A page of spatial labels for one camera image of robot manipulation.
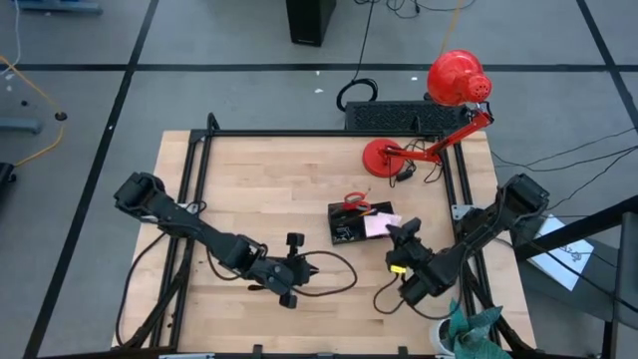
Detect black left wrist camera cable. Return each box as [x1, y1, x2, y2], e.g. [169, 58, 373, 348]
[205, 247, 359, 299]

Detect thick black cable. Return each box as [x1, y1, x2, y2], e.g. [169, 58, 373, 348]
[115, 232, 166, 348]

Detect white floor cable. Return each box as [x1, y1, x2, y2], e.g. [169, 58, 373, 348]
[0, 0, 24, 79]

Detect red-handled scissors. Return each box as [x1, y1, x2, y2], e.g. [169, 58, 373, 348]
[342, 191, 373, 213]

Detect pink sticky note pad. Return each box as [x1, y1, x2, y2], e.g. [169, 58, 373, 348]
[363, 211, 403, 238]

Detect teal plant in white pot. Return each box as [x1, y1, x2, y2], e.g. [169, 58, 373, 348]
[428, 298, 514, 359]

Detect black metal stand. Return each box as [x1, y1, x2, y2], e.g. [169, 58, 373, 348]
[512, 193, 638, 359]

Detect black cable bundle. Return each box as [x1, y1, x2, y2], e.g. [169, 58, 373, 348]
[353, 0, 475, 20]

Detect grey-blue equipment base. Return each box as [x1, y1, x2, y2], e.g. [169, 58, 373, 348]
[14, 0, 105, 15]

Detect black lamp power cord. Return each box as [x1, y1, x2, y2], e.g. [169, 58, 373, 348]
[387, 138, 446, 189]

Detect black tower case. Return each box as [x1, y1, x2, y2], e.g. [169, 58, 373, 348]
[285, 0, 338, 48]

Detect yellow hanging cable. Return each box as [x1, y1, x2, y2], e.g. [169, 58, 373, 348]
[439, 0, 468, 57]

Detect black aluminium frame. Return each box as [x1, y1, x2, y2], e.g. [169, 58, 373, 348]
[113, 112, 542, 359]

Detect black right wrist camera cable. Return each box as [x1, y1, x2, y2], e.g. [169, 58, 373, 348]
[372, 272, 455, 321]

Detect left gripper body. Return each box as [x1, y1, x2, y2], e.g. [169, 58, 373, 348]
[251, 232, 308, 309]

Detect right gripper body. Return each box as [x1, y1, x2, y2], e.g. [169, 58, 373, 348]
[387, 217, 435, 278]

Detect black desk organizer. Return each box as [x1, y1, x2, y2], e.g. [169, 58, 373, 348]
[327, 200, 400, 245]

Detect red desk lamp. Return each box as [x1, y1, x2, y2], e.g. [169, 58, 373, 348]
[362, 48, 495, 180]

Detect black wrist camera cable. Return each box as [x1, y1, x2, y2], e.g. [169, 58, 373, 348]
[205, 247, 359, 299]
[372, 272, 455, 321]

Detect white paper sheet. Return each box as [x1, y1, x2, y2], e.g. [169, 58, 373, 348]
[526, 213, 596, 292]

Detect yellow floor cable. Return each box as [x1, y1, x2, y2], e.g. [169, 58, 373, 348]
[0, 54, 68, 169]

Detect black perforated metal box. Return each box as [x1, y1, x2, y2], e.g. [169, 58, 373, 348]
[343, 100, 474, 134]

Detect coiled black floor cable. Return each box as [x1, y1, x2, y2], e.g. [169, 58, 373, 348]
[335, 0, 380, 114]

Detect grey metal foot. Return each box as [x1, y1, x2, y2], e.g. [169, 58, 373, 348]
[0, 117, 44, 135]

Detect thin black floor cable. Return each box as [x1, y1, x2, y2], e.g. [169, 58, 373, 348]
[490, 127, 638, 170]
[492, 146, 638, 174]

